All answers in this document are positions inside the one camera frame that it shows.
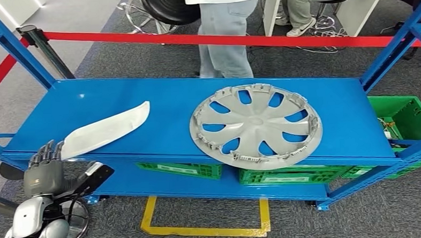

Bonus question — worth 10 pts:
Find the wire harness bundle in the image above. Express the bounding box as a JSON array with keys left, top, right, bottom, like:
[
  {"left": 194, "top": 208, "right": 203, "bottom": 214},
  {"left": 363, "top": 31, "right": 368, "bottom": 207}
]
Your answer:
[{"left": 376, "top": 116, "right": 397, "bottom": 140}]

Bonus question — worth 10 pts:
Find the black stanchion with black base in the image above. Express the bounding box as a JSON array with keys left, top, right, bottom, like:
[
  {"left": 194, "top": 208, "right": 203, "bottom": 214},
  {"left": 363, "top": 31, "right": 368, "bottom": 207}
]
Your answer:
[{"left": 0, "top": 161, "right": 26, "bottom": 181}]

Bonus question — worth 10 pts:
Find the white floor cable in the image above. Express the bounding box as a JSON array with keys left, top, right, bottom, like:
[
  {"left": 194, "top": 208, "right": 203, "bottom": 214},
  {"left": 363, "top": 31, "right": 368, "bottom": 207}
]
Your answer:
[{"left": 288, "top": 27, "right": 349, "bottom": 55}]

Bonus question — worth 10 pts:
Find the chrome stanchion with chrome base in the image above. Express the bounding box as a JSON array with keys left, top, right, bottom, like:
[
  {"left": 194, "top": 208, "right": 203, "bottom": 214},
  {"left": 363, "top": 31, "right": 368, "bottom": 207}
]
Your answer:
[{"left": 0, "top": 187, "right": 92, "bottom": 238}]

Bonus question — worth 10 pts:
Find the grey wheel hubcap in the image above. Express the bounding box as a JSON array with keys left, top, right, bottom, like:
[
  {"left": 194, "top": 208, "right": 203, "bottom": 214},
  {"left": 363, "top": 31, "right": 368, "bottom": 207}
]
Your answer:
[{"left": 187, "top": 80, "right": 325, "bottom": 174}]

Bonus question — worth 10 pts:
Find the open green plastic crate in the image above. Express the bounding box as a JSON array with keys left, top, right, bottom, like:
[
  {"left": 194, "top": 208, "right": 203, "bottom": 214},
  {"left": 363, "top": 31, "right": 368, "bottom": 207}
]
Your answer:
[{"left": 367, "top": 94, "right": 421, "bottom": 162}]

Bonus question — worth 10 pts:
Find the chrome stanchion with black cap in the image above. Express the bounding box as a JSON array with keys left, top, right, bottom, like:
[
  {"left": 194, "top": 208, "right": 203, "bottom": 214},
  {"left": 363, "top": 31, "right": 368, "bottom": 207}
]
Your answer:
[{"left": 16, "top": 23, "right": 75, "bottom": 82}]

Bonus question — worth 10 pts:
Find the long red barrier belt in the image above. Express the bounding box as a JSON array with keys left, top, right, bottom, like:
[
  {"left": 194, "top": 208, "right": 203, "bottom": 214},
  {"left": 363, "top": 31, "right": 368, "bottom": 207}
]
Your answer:
[{"left": 43, "top": 16, "right": 421, "bottom": 64}]

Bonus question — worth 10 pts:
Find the black seat chrome stool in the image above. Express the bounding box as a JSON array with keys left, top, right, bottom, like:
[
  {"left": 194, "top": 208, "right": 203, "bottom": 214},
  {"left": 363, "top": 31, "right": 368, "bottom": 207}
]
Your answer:
[
  {"left": 118, "top": 0, "right": 202, "bottom": 38},
  {"left": 312, "top": 0, "right": 351, "bottom": 31}
]

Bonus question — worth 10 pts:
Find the white desk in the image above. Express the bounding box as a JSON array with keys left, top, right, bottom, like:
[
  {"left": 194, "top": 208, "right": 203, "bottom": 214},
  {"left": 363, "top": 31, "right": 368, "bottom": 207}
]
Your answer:
[{"left": 261, "top": 0, "right": 286, "bottom": 38}]

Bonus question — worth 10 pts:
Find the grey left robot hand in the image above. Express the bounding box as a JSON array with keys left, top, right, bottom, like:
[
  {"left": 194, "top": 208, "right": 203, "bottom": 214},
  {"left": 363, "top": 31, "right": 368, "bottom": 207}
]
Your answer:
[{"left": 21, "top": 139, "right": 80, "bottom": 199}]

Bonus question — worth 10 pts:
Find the blue metal shelf rack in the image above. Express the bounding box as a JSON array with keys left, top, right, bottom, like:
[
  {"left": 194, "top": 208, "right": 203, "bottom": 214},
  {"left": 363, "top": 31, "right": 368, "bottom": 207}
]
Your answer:
[{"left": 0, "top": 0, "right": 421, "bottom": 226}]

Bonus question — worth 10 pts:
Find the white curved trim part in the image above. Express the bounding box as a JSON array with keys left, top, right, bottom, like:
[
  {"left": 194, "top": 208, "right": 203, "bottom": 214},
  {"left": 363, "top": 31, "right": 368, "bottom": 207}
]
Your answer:
[{"left": 58, "top": 101, "right": 153, "bottom": 161}]

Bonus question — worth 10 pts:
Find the standing person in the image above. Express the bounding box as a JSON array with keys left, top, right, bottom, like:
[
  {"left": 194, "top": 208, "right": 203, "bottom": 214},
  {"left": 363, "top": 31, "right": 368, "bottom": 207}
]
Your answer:
[{"left": 184, "top": 0, "right": 272, "bottom": 81}]

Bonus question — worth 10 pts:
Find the white desk panel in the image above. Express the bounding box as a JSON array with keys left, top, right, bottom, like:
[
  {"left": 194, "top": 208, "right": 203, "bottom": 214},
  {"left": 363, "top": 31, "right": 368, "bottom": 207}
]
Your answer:
[{"left": 335, "top": 0, "right": 394, "bottom": 38}]

